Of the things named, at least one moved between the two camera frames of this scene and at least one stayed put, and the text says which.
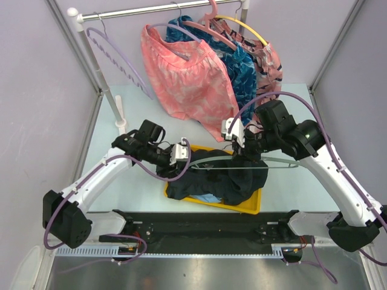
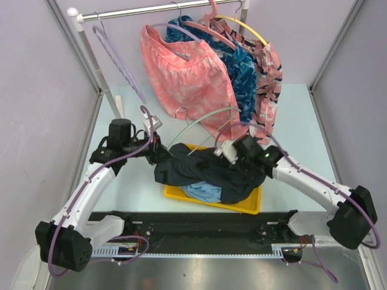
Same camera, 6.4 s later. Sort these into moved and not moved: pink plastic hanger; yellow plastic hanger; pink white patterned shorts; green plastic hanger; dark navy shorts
Moved: green plastic hanger; dark navy shorts
Not moved: yellow plastic hanger; pink plastic hanger; pink white patterned shorts
